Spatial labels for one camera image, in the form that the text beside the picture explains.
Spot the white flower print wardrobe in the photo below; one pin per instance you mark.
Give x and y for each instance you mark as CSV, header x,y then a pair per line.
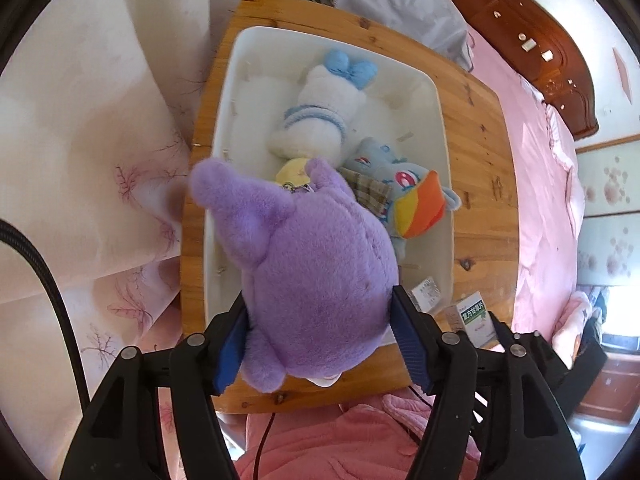
x,y
610,185

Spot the pink bed sheet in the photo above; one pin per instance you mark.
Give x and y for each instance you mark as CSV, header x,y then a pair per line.
x,y
535,200

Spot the white floral curtain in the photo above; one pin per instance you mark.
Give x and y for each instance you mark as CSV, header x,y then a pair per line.
x,y
75,110

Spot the green white medicine box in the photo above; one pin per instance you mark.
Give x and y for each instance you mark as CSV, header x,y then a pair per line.
x,y
472,320

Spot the white plush with blue bow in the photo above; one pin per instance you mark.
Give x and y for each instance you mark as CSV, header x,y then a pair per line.
x,y
320,105

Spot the white plastic bin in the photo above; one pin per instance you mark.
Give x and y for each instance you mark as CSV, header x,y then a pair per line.
x,y
227,110

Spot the purple plush toy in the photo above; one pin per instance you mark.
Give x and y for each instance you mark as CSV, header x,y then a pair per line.
x,y
310,270

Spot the pink ruffled pillow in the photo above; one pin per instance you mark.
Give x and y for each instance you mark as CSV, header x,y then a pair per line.
x,y
570,185

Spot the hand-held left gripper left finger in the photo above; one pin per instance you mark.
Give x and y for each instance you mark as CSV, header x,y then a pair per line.
x,y
230,355

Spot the brown wooden headboard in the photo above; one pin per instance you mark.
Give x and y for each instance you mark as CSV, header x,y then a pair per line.
x,y
540,35

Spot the yellow plush toy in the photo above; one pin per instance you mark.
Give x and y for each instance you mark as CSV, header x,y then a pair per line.
x,y
292,170

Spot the brown wooden cabinet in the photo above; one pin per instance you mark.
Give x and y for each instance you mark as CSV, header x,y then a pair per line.
x,y
617,385

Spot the pink fleece garment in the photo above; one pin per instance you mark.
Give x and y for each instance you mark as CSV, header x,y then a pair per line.
x,y
325,440

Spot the blue plush with orange beak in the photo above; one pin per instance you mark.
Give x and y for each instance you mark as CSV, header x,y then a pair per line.
x,y
380,160

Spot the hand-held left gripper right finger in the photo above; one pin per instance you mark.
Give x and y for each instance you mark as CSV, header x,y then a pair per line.
x,y
407,340

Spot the small white printed box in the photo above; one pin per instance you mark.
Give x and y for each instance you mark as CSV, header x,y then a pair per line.
x,y
427,295

